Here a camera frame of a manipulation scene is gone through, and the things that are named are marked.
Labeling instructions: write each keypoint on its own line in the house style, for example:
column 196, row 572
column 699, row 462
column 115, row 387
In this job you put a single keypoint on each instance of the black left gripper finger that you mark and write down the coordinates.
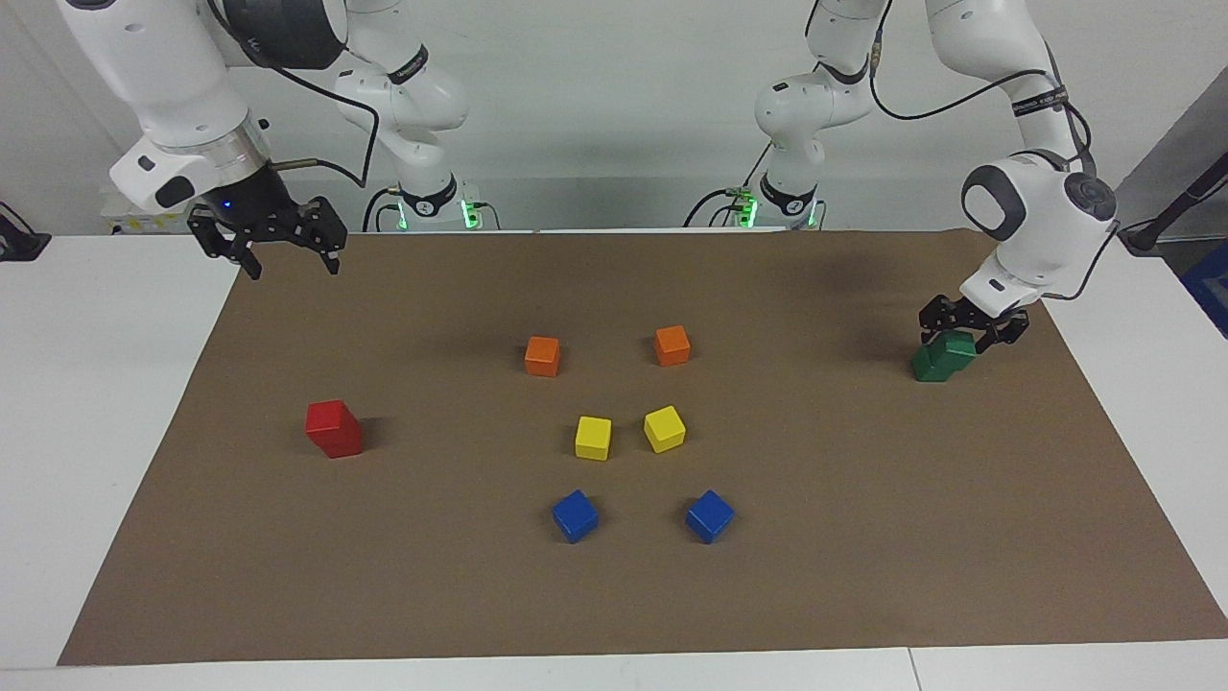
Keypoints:
column 991, row 339
column 930, row 324

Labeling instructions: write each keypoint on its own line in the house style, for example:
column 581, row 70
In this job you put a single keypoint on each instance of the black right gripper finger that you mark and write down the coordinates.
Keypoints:
column 252, row 263
column 332, row 259

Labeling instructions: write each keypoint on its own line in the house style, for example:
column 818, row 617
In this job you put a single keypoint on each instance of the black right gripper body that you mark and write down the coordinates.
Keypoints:
column 264, row 219

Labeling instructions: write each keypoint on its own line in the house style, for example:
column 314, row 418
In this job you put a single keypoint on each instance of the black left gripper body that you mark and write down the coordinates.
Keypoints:
column 969, row 315

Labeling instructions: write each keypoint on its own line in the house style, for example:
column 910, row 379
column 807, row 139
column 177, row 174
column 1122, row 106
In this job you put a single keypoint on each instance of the green wooden cube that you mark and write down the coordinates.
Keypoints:
column 927, row 368
column 957, row 350

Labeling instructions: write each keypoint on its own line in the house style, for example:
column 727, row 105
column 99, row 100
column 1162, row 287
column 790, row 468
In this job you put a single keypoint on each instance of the red wooden cube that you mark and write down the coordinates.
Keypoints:
column 338, row 445
column 331, row 416

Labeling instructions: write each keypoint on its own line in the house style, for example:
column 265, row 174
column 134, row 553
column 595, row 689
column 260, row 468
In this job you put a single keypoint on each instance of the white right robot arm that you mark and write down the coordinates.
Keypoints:
column 153, row 67

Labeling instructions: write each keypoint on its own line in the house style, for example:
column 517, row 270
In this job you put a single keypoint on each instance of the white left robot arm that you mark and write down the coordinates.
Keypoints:
column 1046, row 221

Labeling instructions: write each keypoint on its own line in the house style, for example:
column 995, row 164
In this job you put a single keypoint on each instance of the white cardboard box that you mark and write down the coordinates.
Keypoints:
column 134, row 224

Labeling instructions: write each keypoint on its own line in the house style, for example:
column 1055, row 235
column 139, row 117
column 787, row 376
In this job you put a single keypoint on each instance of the black stand leg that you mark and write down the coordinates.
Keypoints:
column 1142, row 237

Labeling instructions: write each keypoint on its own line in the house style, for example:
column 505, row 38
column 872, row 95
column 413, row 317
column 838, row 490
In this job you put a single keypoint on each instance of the brown table mat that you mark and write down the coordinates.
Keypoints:
column 863, row 537

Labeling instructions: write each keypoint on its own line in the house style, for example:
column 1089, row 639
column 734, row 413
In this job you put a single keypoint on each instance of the blue box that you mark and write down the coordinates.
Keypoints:
column 1211, row 288

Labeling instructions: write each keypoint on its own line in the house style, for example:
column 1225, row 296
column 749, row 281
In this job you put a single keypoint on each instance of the orange wooden cube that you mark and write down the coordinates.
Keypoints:
column 672, row 346
column 542, row 357

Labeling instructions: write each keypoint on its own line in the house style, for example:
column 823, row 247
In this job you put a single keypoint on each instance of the yellow wooden cube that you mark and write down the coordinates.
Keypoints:
column 665, row 429
column 593, row 439

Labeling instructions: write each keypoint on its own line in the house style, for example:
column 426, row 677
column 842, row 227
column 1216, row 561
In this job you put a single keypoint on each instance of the blue wooden cube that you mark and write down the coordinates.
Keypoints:
column 575, row 516
column 710, row 516

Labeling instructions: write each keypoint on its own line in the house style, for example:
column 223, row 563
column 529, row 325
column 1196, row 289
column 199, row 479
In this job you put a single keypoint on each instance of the black clamp mount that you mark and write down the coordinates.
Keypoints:
column 19, row 245

